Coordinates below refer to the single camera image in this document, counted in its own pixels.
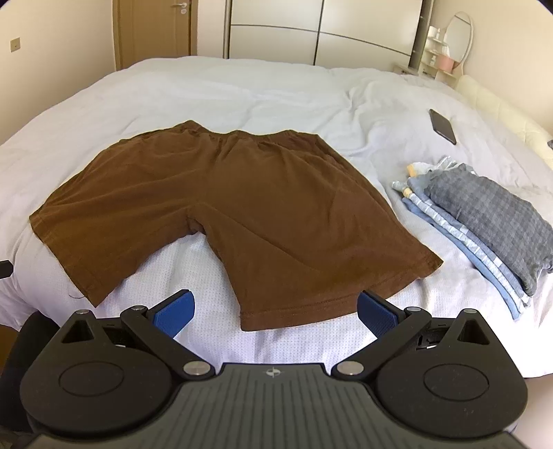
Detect black smartphone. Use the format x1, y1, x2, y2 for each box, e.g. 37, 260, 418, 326
429, 109, 457, 145

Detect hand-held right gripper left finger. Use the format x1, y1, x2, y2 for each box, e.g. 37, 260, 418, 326
60, 290, 214, 381

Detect brown shorts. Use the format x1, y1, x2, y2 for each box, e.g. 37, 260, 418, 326
29, 121, 444, 332

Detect grey waffle folded garment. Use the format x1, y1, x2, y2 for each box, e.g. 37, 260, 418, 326
424, 164, 553, 297

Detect white wardrobe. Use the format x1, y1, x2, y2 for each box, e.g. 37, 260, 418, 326
222, 0, 423, 72

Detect white bed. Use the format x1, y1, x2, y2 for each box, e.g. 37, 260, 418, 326
0, 55, 553, 380

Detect white folded garment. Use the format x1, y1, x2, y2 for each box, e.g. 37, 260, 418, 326
406, 157, 459, 179

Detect oval mirror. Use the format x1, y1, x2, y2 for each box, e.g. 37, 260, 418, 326
445, 11, 474, 66

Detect cream padded headboard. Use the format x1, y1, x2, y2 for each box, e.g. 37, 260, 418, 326
456, 75, 553, 173

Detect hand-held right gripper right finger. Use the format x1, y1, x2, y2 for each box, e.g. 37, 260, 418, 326
332, 290, 493, 381

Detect stack of folded clothes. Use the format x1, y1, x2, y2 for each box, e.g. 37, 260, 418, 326
391, 170, 533, 321

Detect white vanity shelf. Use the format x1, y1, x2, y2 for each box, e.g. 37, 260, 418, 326
423, 25, 450, 67

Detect wooden door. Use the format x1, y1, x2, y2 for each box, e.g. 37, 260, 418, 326
113, 0, 198, 72

